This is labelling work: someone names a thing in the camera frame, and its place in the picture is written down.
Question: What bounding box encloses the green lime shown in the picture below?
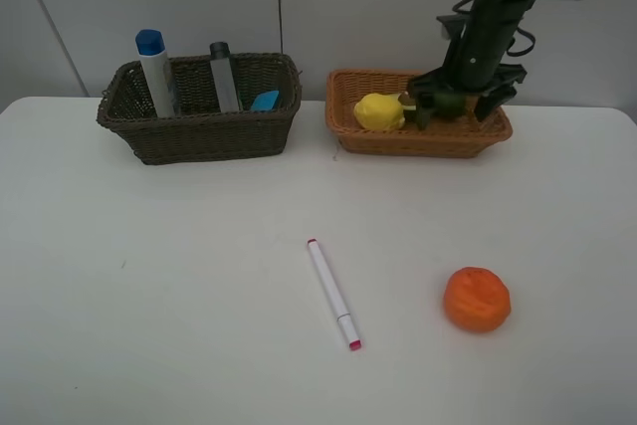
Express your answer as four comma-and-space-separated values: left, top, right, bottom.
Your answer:
433, 93, 467, 120

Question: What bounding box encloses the halved avocado with pit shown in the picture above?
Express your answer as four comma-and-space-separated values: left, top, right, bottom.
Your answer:
398, 92, 419, 123

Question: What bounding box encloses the dark green men's bottle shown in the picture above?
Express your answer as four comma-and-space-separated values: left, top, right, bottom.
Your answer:
209, 42, 243, 112

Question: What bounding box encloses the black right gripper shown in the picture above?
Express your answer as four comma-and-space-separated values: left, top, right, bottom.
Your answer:
407, 64, 527, 130

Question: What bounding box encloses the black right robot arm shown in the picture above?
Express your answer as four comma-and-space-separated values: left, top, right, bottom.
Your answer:
406, 0, 536, 129

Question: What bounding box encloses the orange peeled tangerine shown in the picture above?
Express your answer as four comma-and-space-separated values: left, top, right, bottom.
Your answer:
443, 267, 512, 333

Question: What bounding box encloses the white bottle blue cap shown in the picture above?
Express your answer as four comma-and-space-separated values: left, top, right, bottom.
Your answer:
135, 29, 180, 118

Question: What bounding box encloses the white pink marker pen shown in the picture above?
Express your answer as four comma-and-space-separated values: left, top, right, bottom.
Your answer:
307, 238, 362, 351

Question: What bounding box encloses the orange wicker basket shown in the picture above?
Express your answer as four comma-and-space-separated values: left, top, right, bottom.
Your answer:
325, 69, 513, 158

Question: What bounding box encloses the dark brown wicker basket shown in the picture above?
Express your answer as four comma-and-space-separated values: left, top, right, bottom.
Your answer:
97, 53, 302, 165

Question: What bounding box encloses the yellow lemon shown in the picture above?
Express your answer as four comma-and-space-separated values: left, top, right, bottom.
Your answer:
353, 94, 405, 131

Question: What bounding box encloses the black whiteboard eraser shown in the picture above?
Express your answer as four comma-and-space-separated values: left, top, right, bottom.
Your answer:
250, 91, 280, 111

